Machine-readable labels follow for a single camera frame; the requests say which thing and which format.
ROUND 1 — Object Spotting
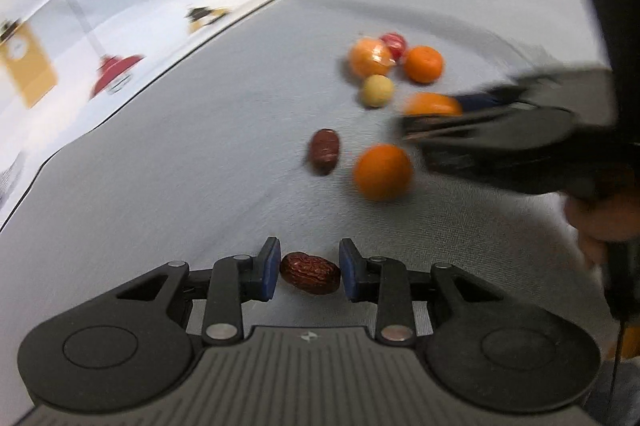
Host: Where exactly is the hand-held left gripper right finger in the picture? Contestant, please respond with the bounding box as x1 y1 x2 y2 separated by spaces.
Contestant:
339 237 503 344

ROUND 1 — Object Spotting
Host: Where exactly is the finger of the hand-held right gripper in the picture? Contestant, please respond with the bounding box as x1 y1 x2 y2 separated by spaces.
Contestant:
450 85 533 113
399 112 508 143

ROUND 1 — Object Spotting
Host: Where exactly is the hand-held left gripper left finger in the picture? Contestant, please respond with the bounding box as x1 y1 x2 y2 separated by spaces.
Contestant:
117 237 282 346

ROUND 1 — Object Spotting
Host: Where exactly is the orange mandarin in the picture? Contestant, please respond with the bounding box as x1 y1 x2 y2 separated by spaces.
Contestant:
403 46 445 84
404 92 464 117

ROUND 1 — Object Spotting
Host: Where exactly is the wrinkled red date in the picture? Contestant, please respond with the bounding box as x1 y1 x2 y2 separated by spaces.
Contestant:
279 252 342 295

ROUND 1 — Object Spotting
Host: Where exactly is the small yellow round fruit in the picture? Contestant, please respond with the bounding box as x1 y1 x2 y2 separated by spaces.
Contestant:
361 75 394 109

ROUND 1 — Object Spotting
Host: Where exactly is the large orange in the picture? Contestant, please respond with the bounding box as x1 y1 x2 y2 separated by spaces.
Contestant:
352 144 415 202

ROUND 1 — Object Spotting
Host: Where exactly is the red fruit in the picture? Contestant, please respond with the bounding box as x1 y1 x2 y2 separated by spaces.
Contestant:
379 32 408 60

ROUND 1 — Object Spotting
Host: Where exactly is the plastic-wrapped orange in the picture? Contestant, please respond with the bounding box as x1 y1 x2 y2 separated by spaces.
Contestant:
348 36 394 78

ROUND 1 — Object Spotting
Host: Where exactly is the dark red date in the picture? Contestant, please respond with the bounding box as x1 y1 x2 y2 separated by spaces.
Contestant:
306 128 341 176

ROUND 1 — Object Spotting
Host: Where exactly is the person's right hand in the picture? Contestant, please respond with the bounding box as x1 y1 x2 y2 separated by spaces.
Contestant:
564 168 640 268

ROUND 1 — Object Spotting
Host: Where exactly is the grey bed cover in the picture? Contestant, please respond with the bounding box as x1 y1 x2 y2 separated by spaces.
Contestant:
0 0 640 426

